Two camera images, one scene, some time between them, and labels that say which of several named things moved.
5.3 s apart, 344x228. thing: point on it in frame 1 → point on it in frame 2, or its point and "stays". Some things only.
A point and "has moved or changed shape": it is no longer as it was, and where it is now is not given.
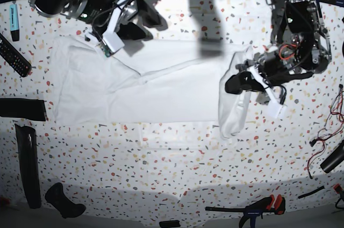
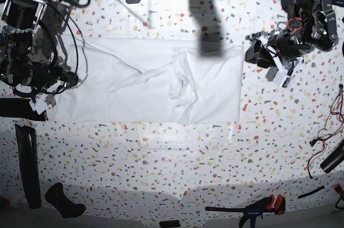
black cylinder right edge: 335,158 stays
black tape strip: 30,108 stays
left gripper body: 126,9 → 52,80
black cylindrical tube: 28,144 stays
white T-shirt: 163,80 has moved or changed shape
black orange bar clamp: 252,210 stays
